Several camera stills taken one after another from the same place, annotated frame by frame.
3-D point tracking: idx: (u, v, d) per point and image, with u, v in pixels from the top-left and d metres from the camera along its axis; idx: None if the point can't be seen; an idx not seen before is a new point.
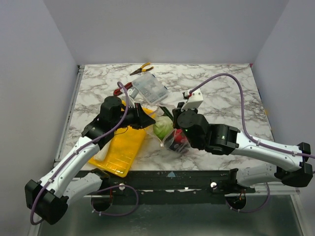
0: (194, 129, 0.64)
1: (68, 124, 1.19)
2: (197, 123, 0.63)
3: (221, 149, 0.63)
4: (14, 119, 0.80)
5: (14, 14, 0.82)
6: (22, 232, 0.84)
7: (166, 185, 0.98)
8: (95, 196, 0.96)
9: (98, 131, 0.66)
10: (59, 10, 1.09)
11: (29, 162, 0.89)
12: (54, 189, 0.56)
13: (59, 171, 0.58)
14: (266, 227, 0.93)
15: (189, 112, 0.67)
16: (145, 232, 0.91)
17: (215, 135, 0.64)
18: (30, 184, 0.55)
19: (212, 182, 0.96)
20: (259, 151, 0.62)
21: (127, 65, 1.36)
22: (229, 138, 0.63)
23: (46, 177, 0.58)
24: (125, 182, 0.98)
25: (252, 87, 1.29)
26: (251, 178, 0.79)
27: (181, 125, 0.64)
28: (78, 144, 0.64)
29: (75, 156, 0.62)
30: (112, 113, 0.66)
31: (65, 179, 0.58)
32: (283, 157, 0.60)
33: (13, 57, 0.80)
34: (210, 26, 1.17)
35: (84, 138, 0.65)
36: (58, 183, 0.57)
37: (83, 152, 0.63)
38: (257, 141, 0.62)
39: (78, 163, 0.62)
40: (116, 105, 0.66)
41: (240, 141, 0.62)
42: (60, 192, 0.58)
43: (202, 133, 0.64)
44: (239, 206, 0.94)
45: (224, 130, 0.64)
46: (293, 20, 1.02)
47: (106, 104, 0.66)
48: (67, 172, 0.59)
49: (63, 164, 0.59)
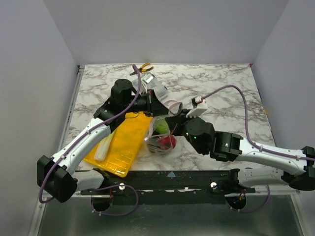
0: (203, 137, 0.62)
1: (67, 124, 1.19)
2: (205, 131, 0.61)
3: (225, 156, 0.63)
4: (14, 119, 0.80)
5: (14, 14, 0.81)
6: (22, 232, 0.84)
7: (166, 185, 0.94)
8: (95, 196, 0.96)
9: (110, 113, 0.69)
10: (59, 10, 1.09)
11: (29, 162, 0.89)
12: (66, 165, 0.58)
13: (71, 149, 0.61)
14: (266, 227, 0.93)
15: (197, 120, 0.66)
16: (145, 232, 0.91)
17: (219, 143, 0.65)
18: (44, 160, 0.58)
19: (212, 182, 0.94)
20: (262, 157, 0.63)
21: (127, 65, 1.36)
22: (233, 145, 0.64)
23: (58, 154, 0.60)
24: (125, 182, 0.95)
25: (252, 87, 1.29)
26: (254, 179, 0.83)
27: (190, 132, 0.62)
28: (90, 125, 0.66)
29: (87, 135, 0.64)
30: (122, 97, 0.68)
31: (77, 157, 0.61)
32: (287, 161, 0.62)
33: (12, 57, 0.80)
34: (210, 25, 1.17)
35: (96, 119, 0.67)
36: (70, 160, 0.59)
37: (95, 132, 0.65)
38: (259, 147, 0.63)
39: (90, 143, 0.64)
40: (127, 88, 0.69)
41: (243, 148, 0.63)
42: (72, 170, 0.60)
43: (210, 140, 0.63)
44: (239, 206, 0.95)
45: (227, 138, 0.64)
46: (293, 19, 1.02)
47: (116, 87, 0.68)
48: (79, 150, 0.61)
49: (76, 142, 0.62)
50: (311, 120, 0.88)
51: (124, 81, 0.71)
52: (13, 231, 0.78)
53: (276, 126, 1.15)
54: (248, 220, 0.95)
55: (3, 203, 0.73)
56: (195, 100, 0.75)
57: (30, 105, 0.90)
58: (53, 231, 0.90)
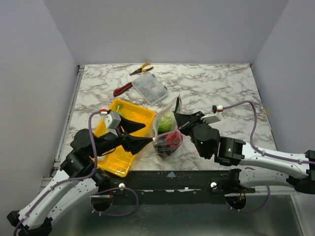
0: (208, 142, 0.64)
1: (68, 124, 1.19)
2: (212, 137, 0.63)
3: (229, 161, 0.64)
4: (13, 119, 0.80)
5: (14, 14, 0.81)
6: None
7: (166, 185, 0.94)
8: (95, 196, 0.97)
9: (76, 163, 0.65)
10: (59, 10, 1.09)
11: (29, 162, 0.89)
12: (28, 224, 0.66)
13: (34, 208, 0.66)
14: (266, 227, 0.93)
15: (204, 125, 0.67)
16: (145, 233, 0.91)
17: (223, 147, 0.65)
18: (11, 217, 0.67)
19: (212, 182, 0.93)
20: (264, 161, 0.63)
21: (127, 65, 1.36)
22: (235, 150, 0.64)
23: (26, 209, 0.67)
24: (125, 182, 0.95)
25: (252, 87, 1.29)
26: (256, 180, 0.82)
27: (197, 137, 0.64)
28: (55, 179, 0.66)
29: (50, 192, 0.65)
30: (83, 151, 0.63)
31: (39, 215, 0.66)
32: (290, 165, 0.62)
33: (12, 57, 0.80)
34: (210, 25, 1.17)
35: (61, 172, 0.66)
36: (32, 219, 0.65)
37: (58, 188, 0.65)
38: (262, 152, 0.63)
39: (53, 199, 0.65)
40: (85, 144, 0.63)
41: (245, 152, 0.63)
42: (39, 222, 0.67)
43: (214, 146, 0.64)
44: (239, 206, 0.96)
45: (231, 143, 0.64)
46: (293, 19, 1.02)
47: (75, 142, 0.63)
48: (41, 209, 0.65)
49: (40, 200, 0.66)
50: (311, 120, 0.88)
51: (85, 132, 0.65)
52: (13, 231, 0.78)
53: (276, 126, 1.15)
54: (248, 220, 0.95)
55: (3, 202, 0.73)
56: (216, 107, 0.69)
57: (29, 104, 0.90)
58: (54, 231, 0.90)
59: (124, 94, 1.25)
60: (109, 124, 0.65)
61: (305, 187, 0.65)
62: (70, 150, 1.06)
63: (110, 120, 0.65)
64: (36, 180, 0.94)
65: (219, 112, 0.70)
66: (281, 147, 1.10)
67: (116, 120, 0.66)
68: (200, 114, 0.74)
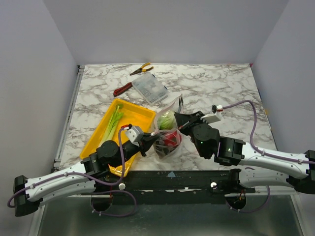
0: (209, 142, 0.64)
1: (68, 124, 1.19)
2: (212, 137, 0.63)
3: (228, 161, 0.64)
4: (13, 119, 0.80)
5: (14, 14, 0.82)
6: (23, 232, 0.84)
7: (166, 185, 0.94)
8: (95, 196, 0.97)
9: (95, 166, 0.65)
10: (59, 10, 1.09)
11: (29, 162, 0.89)
12: (29, 195, 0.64)
13: (43, 183, 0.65)
14: (266, 227, 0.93)
15: (204, 125, 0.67)
16: (145, 232, 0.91)
17: (222, 147, 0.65)
18: (19, 179, 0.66)
19: (212, 182, 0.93)
20: (264, 161, 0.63)
21: (127, 65, 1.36)
22: (235, 150, 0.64)
23: (33, 180, 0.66)
24: (125, 182, 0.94)
25: (252, 87, 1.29)
26: (257, 180, 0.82)
27: (197, 136, 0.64)
28: (73, 167, 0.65)
29: (63, 177, 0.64)
30: (104, 160, 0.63)
31: (43, 191, 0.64)
32: (290, 165, 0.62)
33: (12, 57, 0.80)
34: (210, 25, 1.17)
35: (80, 166, 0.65)
36: (36, 191, 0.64)
37: (72, 177, 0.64)
38: (262, 152, 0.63)
39: (62, 184, 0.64)
40: (108, 155, 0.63)
41: (245, 152, 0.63)
42: (37, 198, 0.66)
43: (214, 145, 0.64)
44: (239, 206, 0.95)
45: (231, 143, 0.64)
46: (293, 19, 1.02)
47: (100, 148, 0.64)
48: (47, 187, 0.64)
49: (49, 178, 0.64)
50: (311, 120, 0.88)
51: (112, 142, 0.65)
52: (14, 231, 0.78)
53: (276, 126, 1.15)
54: (248, 220, 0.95)
55: (2, 202, 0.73)
56: (216, 107, 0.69)
57: (29, 104, 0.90)
58: (54, 230, 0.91)
59: (124, 94, 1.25)
60: (134, 139, 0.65)
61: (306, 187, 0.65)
62: (70, 150, 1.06)
63: (135, 134, 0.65)
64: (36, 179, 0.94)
65: (219, 112, 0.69)
66: (281, 147, 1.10)
67: (141, 134, 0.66)
68: (199, 114, 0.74)
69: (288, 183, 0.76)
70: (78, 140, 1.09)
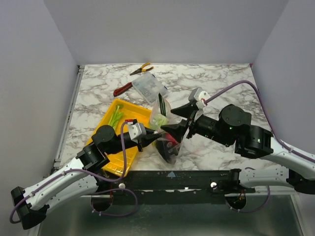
0: (238, 128, 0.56)
1: (68, 124, 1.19)
2: (246, 123, 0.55)
3: (254, 152, 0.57)
4: (13, 119, 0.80)
5: (14, 14, 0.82)
6: (23, 232, 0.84)
7: (166, 185, 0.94)
8: (95, 196, 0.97)
9: (93, 156, 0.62)
10: (59, 10, 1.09)
11: (29, 162, 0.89)
12: (31, 203, 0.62)
13: (42, 188, 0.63)
14: (266, 227, 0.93)
15: (235, 107, 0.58)
16: (145, 233, 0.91)
17: (249, 137, 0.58)
18: (15, 191, 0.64)
19: (212, 182, 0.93)
20: (289, 158, 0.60)
21: (127, 65, 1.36)
22: (264, 141, 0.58)
23: (32, 188, 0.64)
24: (125, 182, 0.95)
25: (252, 87, 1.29)
26: (257, 180, 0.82)
27: (227, 121, 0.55)
28: (69, 165, 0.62)
29: (62, 177, 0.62)
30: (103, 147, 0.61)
31: (44, 196, 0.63)
32: (311, 166, 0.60)
33: (12, 57, 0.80)
34: (210, 25, 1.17)
35: (77, 161, 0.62)
36: (37, 199, 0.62)
37: (71, 175, 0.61)
38: (289, 149, 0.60)
39: (62, 184, 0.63)
40: (106, 140, 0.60)
41: (274, 146, 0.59)
42: (40, 205, 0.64)
43: (241, 133, 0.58)
44: (239, 206, 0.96)
45: (257, 132, 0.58)
46: (293, 19, 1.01)
47: (95, 136, 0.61)
48: (48, 191, 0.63)
49: (47, 182, 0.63)
50: (311, 120, 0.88)
51: (108, 128, 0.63)
52: (13, 231, 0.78)
53: (276, 126, 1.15)
54: (248, 220, 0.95)
55: (2, 202, 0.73)
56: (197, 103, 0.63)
57: (29, 104, 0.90)
58: (55, 232, 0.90)
59: (124, 94, 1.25)
60: (134, 137, 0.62)
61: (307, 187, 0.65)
62: (70, 150, 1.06)
63: (136, 132, 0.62)
64: (36, 179, 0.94)
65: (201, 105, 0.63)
66: None
67: (141, 135, 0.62)
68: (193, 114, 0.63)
69: (288, 182, 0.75)
70: (78, 140, 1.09)
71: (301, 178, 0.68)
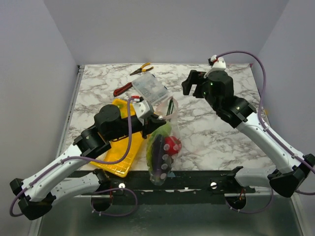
0: (217, 85, 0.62)
1: (68, 124, 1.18)
2: (223, 81, 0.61)
3: (229, 115, 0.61)
4: (13, 119, 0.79)
5: (14, 14, 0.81)
6: (23, 233, 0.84)
7: (166, 185, 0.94)
8: (95, 196, 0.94)
9: (92, 140, 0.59)
10: (59, 9, 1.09)
11: (28, 162, 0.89)
12: (30, 195, 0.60)
13: (40, 179, 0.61)
14: (265, 227, 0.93)
15: (222, 72, 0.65)
16: (145, 232, 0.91)
17: (232, 103, 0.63)
18: (14, 184, 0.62)
19: (212, 182, 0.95)
20: (261, 136, 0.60)
21: (127, 65, 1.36)
22: (243, 111, 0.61)
23: (30, 180, 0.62)
24: (125, 182, 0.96)
25: (252, 87, 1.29)
26: (248, 176, 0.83)
27: (209, 77, 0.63)
28: (66, 153, 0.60)
29: (59, 166, 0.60)
30: (106, 128, 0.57)
31: (43, 188, 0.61)
32: (281, 153, 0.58)
33: (12, 57, 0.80)
34: (211, 25, 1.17)
35: (75, 147, 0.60)
36: (35, 191, 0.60)
37: (68, 163, 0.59)
38: (265, 127, 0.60)
39: (61, 174, 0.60)
40: (110, 120, 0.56)
41: (250, 119, 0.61)
42: (41, 196, 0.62)
43: (222, 95, 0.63)
44: (239, 206, 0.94)
45: (242, 103, 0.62)
46: (293, 19, 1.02)
47: (98, 116, 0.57)
48: (46, 181, 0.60)
49: (45, 172, 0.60)
50: (311, 120, 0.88)
51: (112, 107, 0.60)
52: (13, 231, 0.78)
53: (276, 126, 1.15)
54: (247, 220, 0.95)
55: (2, 202, 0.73)
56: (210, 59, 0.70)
57: (29, 104, 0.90)
58: (55, 232, 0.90)
59: (124, 94, 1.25)
60: (141, 115, 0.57)
61: (279, 188, 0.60)
62: None
63: (143, 110, 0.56)
64: None
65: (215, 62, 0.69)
66: None
67: (149, 112, 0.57)
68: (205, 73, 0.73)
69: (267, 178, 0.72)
70: None
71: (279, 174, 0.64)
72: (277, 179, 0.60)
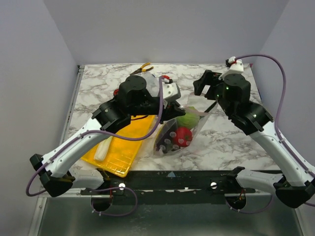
0: (234, 90, 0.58)
1: (67, 124, 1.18)
2: (240, 86, 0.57)
3: (244, 123, 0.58)
4: (12, 118, 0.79)
5: (13, 13, 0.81)
6: (22, 233, 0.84)
7: (166, 185, 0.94)
8: (95, 196, 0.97)
9: (112, 113, 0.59)
10: (59, 9, 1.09)
11: (28, 161, 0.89)
12: (51, 171, 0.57)
13: (60, 154, 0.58)
14: (266, 227, 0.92)
15: (238, 75, 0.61)
16: (145, 232, 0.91)
17: (247, 110, 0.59)
18: (33, 159, 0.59)
19: (212, 182, 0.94)
20: (276, 148, 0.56)
21: (127, 65, 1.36)
22: (260, 120, 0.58)
23: (48, 155, 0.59)
24: (125, 182, 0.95)
25: (252, 87, 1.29)
26: (251, 179, 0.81)
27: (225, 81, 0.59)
28: (85, 127, 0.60)
29: (79, 140, 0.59)
30: (130, 98, 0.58)
31: (63, 163, 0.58)
32: (295, 166, 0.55)
33: (11, 57, 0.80)
34: (210, 24, 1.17)
35: (93, 121, 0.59)
36: (56, 166, 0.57)
37: (88, 137, 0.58)
38: (280, 138, 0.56)
39: (81, 148, 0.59)
40: (138, 89, 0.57)
41: (266, 128, 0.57)
42: (60, 173, 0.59)
43: (237, 100, 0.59)
44: (239, 206, 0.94)
45: (258, 109, 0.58)
46: (293, 19, 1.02)
47: (125, 85, 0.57)
48: (68, 156, 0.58)
49: (65, 146, 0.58)
50: (311, 120, 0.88)
51: (138, 78, 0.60)
52: (13, 231, 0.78)
53: None
54: (248, 220, 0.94)
55: (2, 202, 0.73)
56: (228, 60, 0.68)
57: (29, 104, 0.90)
58: (55, 232, 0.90)
59: None
60: (168, 96, 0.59)
61: (287, 198, 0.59)
62: None
63: (171, 93, 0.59)
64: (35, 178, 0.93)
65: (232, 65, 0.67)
66: None
67: (176, 95, 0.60)
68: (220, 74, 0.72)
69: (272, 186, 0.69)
70: None
71: (287, 184, 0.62)
72: (285, 190, 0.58)
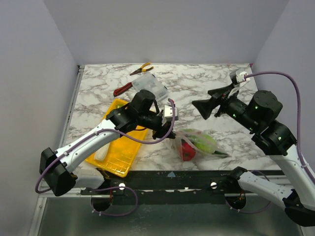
0: (263, 111, 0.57)
1: (67, 124, 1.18)
2: (272, 109, 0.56)
3: (267, 144, 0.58)
4: (12, 119, 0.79)
5: (13, 13, 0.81)
6: (22, 233, 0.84)
7: (166, 185, 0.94)
8: (96, 196, 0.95)
9: (122, 117, 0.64)
10: (59, 9, 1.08)
11: (29, 161, 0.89)
12: (67, 162, 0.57)
13: (76, 147, 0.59)
14: (266, 227, 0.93)
15: (270, 94, 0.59)
16: (145, 232, 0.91)
17: (272, 131, 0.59)
18: (47, 152, 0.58)
19: (212, 182, 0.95)
20: (298, 173, 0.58)
21: (127, 65, 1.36)
22: (283, 142, 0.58)
23: (63, 149, 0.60)
24: (125, 181, 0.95)
25: (252, 87, 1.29)
26: (255, 185, 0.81)
27: (256, 100, 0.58)
28: (100, 126, 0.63)
29: (94, 137, 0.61)
30: (143, 104, 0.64)
31: (78, 157, 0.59)
32: (314, 192, 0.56)
33: (11, 57, 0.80)
34: (210, 25, 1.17)
35: (108, 122, 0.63)
36: (71, 158, 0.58)
37: (103, 134, 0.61)
38: (304, 164, 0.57)
39: (95, 145, 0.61)
40: (150, 98, 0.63)
41: (289, 152, 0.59)
42: (72, 168, 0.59)
43: (265, 121, 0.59)
44: (239, 206, 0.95)
45: (283, 131, 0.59)
46: (293, 19, 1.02)
47: (141, 94, 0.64)
48: (82, 149, 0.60)
49: (81, 141, 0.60)
50: (311, 120, 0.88)
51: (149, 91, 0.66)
52: (13, 231, 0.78)
53: None
54: (248, 220, 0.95)
55: (2, 202, 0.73)
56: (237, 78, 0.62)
57: (29, 105, 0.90)
58: (55, 232, 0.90)
59: (124, 94, 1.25)
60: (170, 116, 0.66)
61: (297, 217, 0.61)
62: None
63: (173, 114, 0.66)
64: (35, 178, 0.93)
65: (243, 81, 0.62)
66: None
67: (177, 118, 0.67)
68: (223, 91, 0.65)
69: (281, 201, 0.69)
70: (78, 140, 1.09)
71: (299, 203, 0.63)
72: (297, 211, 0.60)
